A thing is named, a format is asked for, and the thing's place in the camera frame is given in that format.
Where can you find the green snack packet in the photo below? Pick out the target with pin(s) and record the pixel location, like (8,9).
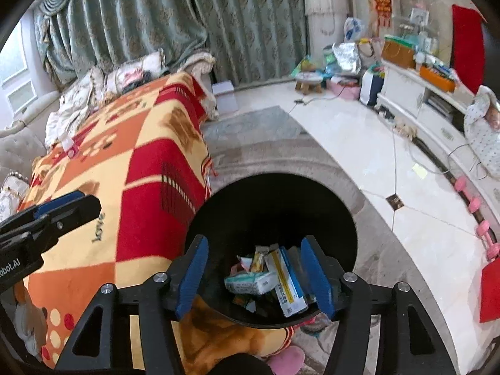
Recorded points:
(306,64)

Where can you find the pink basin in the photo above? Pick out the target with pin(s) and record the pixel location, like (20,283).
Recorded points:
(345,88)

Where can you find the grey tufted carved headboard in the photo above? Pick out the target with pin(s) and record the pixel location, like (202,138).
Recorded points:
(15,144)

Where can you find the white green small box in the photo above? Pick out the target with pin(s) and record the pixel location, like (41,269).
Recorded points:
(250,281)

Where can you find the orange box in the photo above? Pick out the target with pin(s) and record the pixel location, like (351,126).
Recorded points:
(437,78)

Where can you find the pink dumbbell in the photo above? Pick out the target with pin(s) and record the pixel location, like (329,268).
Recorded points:
(485,228)
(461,185)

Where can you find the red white snack wrapper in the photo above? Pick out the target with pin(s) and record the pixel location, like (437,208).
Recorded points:
(240,265)

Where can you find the red orange printed blanket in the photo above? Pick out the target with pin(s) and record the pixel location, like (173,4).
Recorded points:
(136,152)

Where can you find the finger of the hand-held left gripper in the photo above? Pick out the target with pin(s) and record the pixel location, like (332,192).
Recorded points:
(58,203)
(78,213)

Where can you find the brown gift box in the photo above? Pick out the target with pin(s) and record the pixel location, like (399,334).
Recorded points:
(398,52)

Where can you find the silver foil bag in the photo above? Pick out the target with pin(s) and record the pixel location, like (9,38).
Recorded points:
(345,56)

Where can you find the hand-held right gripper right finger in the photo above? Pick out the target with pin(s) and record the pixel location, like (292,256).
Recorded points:
(318,281)

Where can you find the white blue yellow medicine box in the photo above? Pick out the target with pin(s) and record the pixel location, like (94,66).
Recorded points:
(287,285)

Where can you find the black television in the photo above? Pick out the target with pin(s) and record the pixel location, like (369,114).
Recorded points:
(492,66)

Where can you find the red hanging decoration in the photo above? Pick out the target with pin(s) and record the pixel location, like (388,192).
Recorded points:
(382,7)

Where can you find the white blue plastic bag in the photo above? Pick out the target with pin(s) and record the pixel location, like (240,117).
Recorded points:
(353,27)

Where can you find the small wooden stool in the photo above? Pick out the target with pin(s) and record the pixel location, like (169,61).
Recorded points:
(308,82)

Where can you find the red paper envelope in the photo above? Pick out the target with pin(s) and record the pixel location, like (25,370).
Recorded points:
(490,293)

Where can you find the pile of pink dark clothes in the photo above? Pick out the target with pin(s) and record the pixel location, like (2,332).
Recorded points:
(136,78)

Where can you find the doll in dotted wrap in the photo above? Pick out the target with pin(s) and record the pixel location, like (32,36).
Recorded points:
(482,129)

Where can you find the dark cloth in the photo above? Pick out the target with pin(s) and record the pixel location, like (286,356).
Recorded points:
(234,364)

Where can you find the red cloth cover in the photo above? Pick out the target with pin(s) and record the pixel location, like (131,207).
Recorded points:
(466,43)

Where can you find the black round bin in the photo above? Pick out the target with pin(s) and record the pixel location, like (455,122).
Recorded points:
(273,203)

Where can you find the grey green patterned curtain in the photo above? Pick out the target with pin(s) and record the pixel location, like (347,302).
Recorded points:
(156,19)

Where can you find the white bottle pink label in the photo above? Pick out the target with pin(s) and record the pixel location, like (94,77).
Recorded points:
(69,146)

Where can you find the orange yellow snack packet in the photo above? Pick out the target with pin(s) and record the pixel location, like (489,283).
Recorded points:
(258,259)

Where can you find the pink slipper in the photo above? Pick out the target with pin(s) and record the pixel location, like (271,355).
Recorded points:
(289,359)

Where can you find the white television cabinet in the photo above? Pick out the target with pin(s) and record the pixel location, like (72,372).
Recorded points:
(410,97)

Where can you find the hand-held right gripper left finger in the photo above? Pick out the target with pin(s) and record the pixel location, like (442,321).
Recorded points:
(191,277)

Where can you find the white navy appliance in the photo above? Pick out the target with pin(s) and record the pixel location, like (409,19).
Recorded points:
(371,86)

